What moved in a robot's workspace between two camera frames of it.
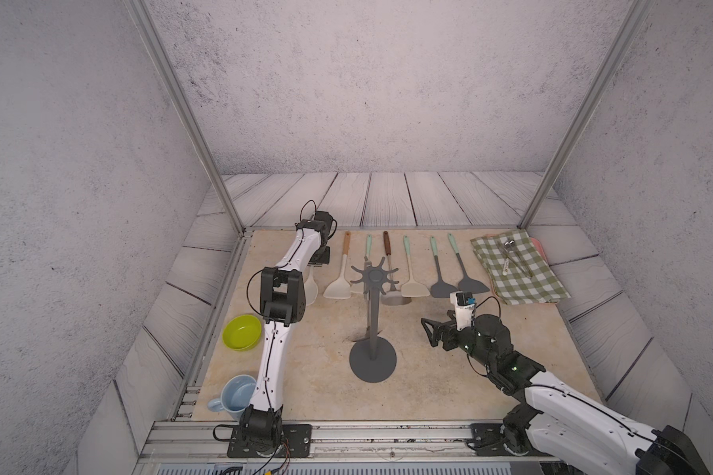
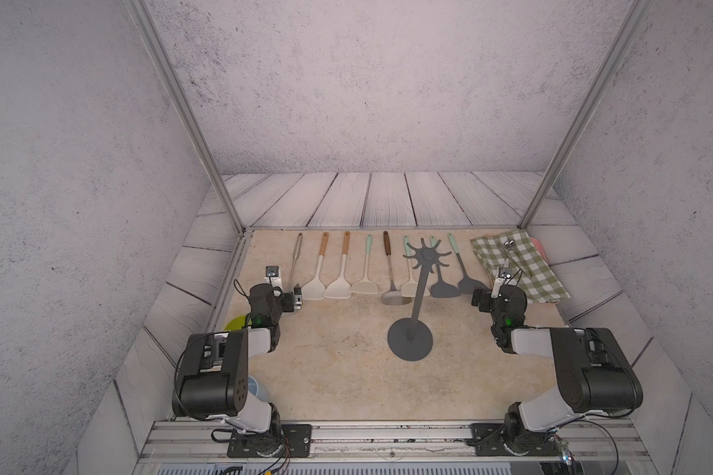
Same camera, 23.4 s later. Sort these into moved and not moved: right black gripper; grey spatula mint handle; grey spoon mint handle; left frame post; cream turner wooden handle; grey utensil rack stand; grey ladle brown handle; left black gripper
Moved: right black gripper; grey utensil rack stand; left black gripper
Not moved: grey ladle brown handle; grey spatula mint handle; left frame post; cream turner wooden handle; grey spoon mint handle
